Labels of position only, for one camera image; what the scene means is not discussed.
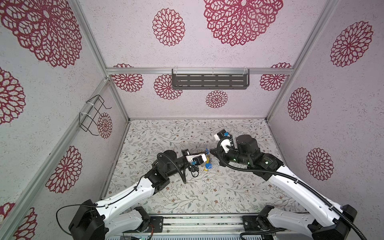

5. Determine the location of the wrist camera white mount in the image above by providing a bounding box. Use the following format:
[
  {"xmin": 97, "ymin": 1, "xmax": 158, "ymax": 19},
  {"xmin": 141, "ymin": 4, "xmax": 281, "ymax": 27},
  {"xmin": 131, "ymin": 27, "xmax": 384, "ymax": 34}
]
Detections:
[
  {"xmin": 182, "ymin": 149, "xmax": 209, "ymax": 166},
  {"xmin": 214, "ymin": 129, "xmax": 235, "ymax": 153}
]

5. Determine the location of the black wire wall rack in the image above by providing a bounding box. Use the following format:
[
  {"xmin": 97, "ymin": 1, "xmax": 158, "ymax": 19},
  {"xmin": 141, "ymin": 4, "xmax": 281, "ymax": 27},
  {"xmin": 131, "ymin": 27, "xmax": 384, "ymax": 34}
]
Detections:
[{"xmin": 78, "ymin": 95, "xmax": 112, "ymax": 137}]

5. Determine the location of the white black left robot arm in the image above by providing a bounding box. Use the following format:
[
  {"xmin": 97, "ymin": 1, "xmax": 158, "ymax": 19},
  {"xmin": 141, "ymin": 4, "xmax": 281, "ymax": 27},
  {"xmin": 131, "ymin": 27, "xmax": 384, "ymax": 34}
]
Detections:
[{"xmin": 69, "ymin": 150, "xmax": 208, "ymax": 240}]

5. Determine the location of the dark grey wall shelf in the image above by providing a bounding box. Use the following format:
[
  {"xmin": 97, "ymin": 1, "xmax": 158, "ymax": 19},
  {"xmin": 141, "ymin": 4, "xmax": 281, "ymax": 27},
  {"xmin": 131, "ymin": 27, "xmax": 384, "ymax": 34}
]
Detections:
[{"xmin": 171, "ymin": 69, "xmax": 250, "ymax": 90}]

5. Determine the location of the black corrugated right cable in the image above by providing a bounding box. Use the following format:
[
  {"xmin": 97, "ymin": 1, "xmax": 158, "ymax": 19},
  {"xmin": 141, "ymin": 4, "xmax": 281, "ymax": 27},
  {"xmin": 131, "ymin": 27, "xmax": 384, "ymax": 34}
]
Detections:
[{"xmin": 216, "ymin": 137, "xmax": 368, "ymax": 240}]

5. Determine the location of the black corrugated left cable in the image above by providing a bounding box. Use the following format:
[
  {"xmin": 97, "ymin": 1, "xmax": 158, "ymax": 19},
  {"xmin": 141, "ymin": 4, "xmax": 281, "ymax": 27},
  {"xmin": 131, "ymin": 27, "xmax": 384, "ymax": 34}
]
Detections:
[{"xmin": 157, "ymin": 152, "xmax": 187, "ymax": 185}]

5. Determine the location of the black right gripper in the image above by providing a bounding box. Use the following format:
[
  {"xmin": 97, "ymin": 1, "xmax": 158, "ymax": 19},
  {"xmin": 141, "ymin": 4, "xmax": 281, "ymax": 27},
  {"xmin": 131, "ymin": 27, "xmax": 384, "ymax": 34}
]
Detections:
[{"xmin": 210, "ymin": 144, "xmax": 251, "ymax": 168}]

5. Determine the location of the black corrugated cable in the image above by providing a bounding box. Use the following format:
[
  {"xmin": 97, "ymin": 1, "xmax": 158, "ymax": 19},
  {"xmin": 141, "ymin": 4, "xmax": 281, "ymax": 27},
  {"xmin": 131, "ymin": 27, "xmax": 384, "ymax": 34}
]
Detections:
[
  {"xmin": 157, "ymin": 152, "xmax": 187, "ymax": 185},
  {"xmin": 216, "ymin": 137, "xmax": 368, "ymax": 240}
]

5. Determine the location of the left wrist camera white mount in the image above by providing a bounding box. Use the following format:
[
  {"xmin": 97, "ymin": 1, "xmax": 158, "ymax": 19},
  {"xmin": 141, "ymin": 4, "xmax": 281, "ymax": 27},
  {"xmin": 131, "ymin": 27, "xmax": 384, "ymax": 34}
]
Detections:
[{"xmin": 182, "ymin": 149, "xmax": 209, "ymax": 166}]

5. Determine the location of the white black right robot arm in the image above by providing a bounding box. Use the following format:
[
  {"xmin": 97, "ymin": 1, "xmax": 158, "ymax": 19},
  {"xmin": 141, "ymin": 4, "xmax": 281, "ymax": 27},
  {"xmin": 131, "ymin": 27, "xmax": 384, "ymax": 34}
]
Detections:
[{"xmin": 210, "ymin": 131, "xmax": 366, "ymax": 240}]

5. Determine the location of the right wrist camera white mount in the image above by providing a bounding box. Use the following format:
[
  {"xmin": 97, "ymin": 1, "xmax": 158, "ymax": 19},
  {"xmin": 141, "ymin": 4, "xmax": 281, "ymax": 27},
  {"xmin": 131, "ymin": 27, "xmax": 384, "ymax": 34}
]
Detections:
[{"xmin": 214, "ymin": 129, "xmax": 235, "ymax": 153}]

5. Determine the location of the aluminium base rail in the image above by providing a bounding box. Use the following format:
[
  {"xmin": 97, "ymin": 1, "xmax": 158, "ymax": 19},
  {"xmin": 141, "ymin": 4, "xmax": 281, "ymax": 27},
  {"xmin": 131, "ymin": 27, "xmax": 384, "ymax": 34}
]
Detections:
[{"xmin": 106, "ymin": 213, "xmax": 289, "ymax": 240}]

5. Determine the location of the thin black left cable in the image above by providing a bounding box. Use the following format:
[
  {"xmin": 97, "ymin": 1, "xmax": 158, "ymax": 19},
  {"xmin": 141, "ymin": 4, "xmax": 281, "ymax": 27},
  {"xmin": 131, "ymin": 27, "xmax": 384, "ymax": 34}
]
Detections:
[{"xmin": 55, "ymin": 176, "xmax": 145, "ymax": 236}]

